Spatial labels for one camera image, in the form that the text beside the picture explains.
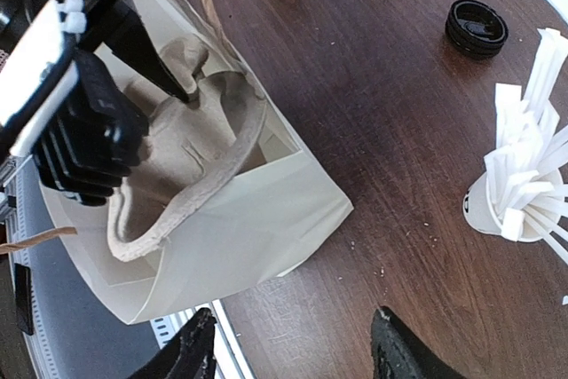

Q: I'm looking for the brown pulp cup carrier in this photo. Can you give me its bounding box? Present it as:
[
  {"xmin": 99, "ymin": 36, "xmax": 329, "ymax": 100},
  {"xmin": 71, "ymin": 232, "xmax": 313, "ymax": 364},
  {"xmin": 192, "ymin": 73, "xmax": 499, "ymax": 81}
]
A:
[{"xmin": 107, "ymin": 36, "xmax": 267, "ymax": 262}]

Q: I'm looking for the stack of black cup lids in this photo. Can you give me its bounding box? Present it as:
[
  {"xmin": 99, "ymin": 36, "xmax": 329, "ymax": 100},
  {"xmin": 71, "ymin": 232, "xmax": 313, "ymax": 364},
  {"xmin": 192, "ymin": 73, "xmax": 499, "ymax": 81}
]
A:
[{"xmin": 445, "ymin": 0, "xmax": 509, "ymax": 59}]

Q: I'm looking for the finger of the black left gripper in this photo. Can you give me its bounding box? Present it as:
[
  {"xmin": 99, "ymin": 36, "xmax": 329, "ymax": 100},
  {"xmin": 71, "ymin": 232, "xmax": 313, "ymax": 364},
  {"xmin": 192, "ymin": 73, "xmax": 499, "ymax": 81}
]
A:
[{"xmin": 106, "ymin": 0, "xmax": 193, "ymax": 102}]

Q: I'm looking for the white cup holding straws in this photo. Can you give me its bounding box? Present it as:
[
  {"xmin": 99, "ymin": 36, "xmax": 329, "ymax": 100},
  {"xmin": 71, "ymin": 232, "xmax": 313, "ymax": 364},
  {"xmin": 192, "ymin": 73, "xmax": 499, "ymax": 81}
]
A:
[{"xmin": 462, "ymin": 170, "xmax": 564, "ymax": 243}]

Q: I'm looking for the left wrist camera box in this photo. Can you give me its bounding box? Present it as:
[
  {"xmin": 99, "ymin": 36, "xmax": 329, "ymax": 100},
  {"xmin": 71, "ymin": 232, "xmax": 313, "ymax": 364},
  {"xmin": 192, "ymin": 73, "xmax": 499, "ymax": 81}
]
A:
[{"xmin": 1, "ymin": 0, "xmax": 149, "ymax": 207}]

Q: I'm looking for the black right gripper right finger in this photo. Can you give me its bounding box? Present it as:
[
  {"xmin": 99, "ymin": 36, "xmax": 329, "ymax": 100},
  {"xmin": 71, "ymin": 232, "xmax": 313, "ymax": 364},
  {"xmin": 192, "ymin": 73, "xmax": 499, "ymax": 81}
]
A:
[{"xmin": 371, "ymin": 306, "xmax": 465, "ymax": 379}]

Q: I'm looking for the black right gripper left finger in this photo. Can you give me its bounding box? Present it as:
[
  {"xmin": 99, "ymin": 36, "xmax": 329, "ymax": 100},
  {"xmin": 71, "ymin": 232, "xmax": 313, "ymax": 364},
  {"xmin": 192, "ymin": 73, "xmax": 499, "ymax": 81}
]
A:
[{"xmin": 132, "ymin": 308, "xmax": 217, "ymax": 379}]

